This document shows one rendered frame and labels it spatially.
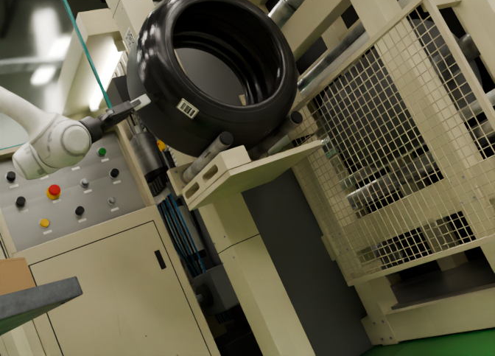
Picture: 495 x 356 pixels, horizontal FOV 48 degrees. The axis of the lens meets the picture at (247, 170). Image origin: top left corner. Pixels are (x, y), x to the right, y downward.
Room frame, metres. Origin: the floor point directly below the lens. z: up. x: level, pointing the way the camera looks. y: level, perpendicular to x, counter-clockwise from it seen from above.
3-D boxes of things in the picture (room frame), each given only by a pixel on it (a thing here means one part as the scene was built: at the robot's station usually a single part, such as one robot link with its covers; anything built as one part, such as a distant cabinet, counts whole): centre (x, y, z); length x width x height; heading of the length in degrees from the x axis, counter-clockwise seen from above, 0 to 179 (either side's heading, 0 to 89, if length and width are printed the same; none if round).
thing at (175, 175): (2.02, 0.09, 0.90); 0.40 x 0.03 x 0.10; 122
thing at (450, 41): (1.85, -0.41, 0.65); 0.90 x 0.02 x 0.70; 32
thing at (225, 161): (1.80, 0.11, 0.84); 0.36 x 0.09 x 0.06; 32
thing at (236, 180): (1.87, -0.01, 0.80); 0.37 x 0.36 x 0.02; 122
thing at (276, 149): (2.26, -0.21, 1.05); 0.20 x 0.15 x 0.30; 32
